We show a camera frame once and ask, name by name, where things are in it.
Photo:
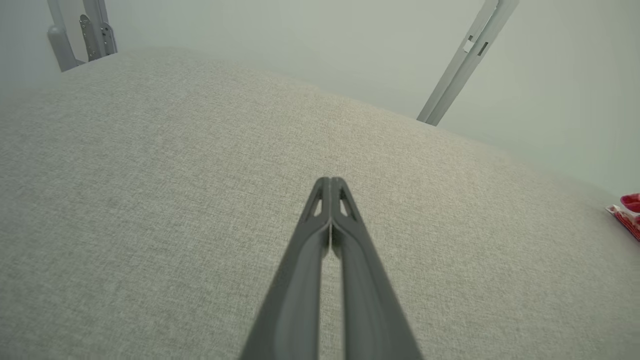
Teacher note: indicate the grey bent metal tube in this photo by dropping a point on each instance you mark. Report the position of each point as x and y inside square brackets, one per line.
[60, 47]

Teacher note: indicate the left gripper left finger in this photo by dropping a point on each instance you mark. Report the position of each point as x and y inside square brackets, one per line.
[285, 320]

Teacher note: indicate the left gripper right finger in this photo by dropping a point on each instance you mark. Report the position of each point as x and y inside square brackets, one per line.
[375, 320]

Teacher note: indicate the grey metal wall rail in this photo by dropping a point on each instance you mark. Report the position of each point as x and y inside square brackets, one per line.
[465, 55]
[95, 35]

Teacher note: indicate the red white basketball jersey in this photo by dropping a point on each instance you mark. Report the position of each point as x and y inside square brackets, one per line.
[629, 215]

